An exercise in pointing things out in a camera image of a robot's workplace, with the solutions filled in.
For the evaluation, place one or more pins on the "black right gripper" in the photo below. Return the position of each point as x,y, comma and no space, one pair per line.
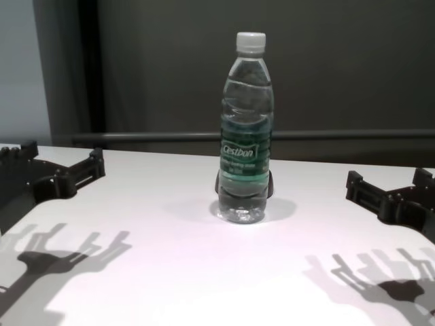
411,207

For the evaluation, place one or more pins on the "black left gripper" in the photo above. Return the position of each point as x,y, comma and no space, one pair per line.
25,183

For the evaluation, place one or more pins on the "clear water bottle green label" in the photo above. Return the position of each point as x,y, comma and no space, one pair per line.
246,102

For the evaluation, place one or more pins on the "grey horizontal rail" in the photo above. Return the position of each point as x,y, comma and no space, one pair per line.
153,136

